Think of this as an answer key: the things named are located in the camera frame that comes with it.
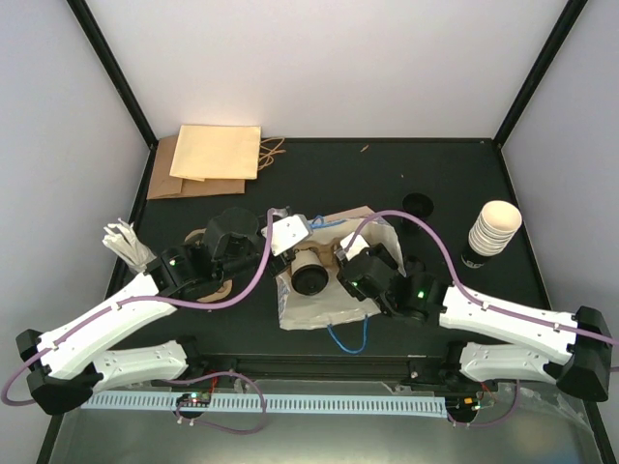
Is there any black branded paper cup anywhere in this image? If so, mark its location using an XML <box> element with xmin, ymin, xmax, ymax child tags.
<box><xmin>290</xmin><ymin>249</ymin><xmax>329</xmax><ymax>296</ymax></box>

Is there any brown pulp cup carrier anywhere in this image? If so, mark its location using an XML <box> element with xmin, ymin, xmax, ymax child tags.
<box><xmin>185</xmin><ymin>228</ymin><xmax>233</xmax><ymax>304</ymax></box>
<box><xmin>293</xmin><ymin>238</ymin><xmax>349</xmax><ymax>269</ymax></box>

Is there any blue checkered paper bag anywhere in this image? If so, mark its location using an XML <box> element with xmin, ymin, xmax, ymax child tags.
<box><xmin>276</xmin><ymin>206</ymin><xmax>380</xmax><ymax>332</ymax></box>

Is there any white stirrers bundle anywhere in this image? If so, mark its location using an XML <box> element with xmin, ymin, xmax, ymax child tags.
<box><xmin>102</xmin><ymin>218</ymin><xmax>156</xmax><ymax>274</ymax></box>

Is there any stack of black cup lids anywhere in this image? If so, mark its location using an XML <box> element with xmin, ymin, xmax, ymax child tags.
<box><xmin>403</xmin><ymin>255</ymin><xmax>427</xmax><ymax>278</ymax></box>

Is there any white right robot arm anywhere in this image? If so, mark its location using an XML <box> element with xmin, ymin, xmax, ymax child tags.
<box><xmin>334</xmin><ymin>244</ymin><xmax>612</xmax><ymax>402</ymax></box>

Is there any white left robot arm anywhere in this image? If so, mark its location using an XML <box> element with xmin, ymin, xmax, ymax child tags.
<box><xmin>1</xmin><ymin>208</ymin><xmax>312</xmax><ymax>416</ymax></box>

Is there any light tan paper bag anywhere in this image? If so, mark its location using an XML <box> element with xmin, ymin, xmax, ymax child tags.
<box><xmin>169</xmin><ymin>125</ymin><xmax>285</xmax><ymax>182</ymax></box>

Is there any brown kraft paper bag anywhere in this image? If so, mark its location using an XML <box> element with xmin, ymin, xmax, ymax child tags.
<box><xmin>147</xmin><ymin>135</ymin><xmax>246</xmax><ymax>200</ymax></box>

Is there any small electronics board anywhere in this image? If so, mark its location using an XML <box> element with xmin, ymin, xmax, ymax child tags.
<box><xmin>176</xmin><ymin>392</ymin><xmax>212</xmax><ymax>407</ymax></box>

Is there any stack of white paper cups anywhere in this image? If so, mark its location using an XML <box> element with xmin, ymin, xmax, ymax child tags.
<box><xmin>460</xmin><ymin>200</ymin><xmax>522</xmax><ymax>269</ymax></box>

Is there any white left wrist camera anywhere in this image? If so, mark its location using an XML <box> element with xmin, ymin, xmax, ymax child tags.
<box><xmin>270</xmin><ymin>208</ymin><xmax>312</xmax><ymax>256</ymax></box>

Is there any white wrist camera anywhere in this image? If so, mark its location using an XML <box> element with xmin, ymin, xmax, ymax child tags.
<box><xmin>270</xmin><ymin>208</ymin><xmax>312</xmax><ymax>256</ymax></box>
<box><xmin>335</xmin><ymin>233</ymin><xmax>369</xmax><ymax>263</ymax></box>

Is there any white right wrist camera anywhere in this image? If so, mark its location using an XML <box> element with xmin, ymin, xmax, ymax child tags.
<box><xmin>335</xmin><ymin>233</ymin><xmax>369</xmax><ymax>263</ymax></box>

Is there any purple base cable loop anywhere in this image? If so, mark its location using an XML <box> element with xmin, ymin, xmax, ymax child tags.
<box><xmin>173</xmin><ymin>370</ymin><xmax>270</xmax><ymax>435</ymax></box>

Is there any light blue slotted cable duct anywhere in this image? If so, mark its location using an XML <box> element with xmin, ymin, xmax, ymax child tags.
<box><xmin>82</xmin><ymin>391</ymin><xmax>448</xmax><ymax>419</ymax></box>

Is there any black corner frame post left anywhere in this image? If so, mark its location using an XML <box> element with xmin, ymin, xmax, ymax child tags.
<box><xmin>67</xmin><ymin>0</ymin><xmax>158</xmax><ymax>148</ymax></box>

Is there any black corner frame post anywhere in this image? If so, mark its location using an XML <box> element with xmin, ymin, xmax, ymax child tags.
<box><xmin>493</xmin><ymin>0</ymin><xmax>588</xmax><ymax>149</ymax></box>
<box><xmin>67</xmin><ymin>0</ymin><xmax>158</xmax><ymax>148</ymax></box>

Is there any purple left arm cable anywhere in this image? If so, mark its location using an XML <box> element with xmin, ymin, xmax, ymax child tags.
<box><xmin>0</xmin><ymin>207</ymin><xmax>286</xmax><ymax>406</ymax></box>

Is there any black corner frame post right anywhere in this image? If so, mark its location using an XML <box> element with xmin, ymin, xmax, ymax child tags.
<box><xmin>493</xmin><ymin>0</ymin><xmax>588</xmax><ymax>149</ymax></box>

